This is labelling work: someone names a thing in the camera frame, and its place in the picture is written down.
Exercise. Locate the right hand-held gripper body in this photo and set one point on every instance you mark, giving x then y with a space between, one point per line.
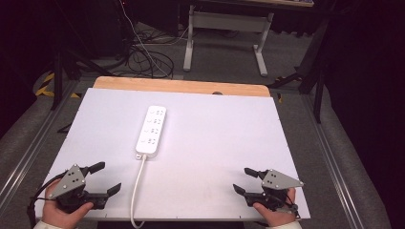
277 181

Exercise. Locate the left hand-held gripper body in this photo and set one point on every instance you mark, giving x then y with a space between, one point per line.
68 182

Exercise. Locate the person's left hand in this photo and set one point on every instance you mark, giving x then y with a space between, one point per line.
59 216

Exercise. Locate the person's right hand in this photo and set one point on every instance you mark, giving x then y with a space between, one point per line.
278 218

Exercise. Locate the white foam board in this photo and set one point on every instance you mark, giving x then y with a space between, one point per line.
207 143

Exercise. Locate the white power strip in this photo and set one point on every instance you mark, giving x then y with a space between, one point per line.
151 130

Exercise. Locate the black tripod stand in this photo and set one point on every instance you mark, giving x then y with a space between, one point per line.
58 82

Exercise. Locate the black metal stand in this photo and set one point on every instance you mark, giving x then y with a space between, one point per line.
318 95

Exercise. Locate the yellow black floor tape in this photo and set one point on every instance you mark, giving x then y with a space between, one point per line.
47 79

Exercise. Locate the wooden table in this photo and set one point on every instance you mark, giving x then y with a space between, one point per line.
178 85

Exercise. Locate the wooden desk top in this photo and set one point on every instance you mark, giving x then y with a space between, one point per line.
270 2

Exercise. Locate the aluminium rail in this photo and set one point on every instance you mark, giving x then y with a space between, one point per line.
30 149
331 162

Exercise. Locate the grey metal desk frame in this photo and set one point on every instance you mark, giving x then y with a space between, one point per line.
229 20

